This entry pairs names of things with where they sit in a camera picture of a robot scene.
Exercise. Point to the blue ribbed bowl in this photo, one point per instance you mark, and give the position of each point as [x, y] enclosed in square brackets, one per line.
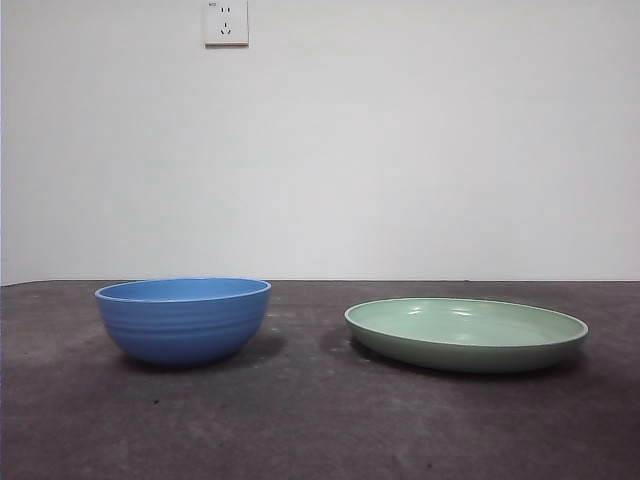
[182, 330]

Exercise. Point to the pale green plate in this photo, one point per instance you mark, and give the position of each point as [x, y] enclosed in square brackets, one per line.
[465, 350]

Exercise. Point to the white wall socket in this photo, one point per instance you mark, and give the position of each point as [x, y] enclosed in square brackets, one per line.
[226, 25]

